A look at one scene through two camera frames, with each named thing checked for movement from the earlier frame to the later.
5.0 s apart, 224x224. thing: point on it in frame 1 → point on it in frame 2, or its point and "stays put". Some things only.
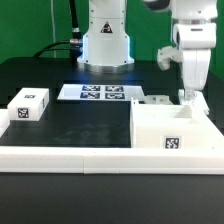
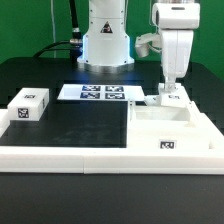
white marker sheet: (101, 92) stays put
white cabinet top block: (29, 104) stays put
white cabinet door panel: (195, 99) → (172, 98)
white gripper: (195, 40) → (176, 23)
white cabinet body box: (157, 125) stays put
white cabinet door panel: (158, 100) stays put
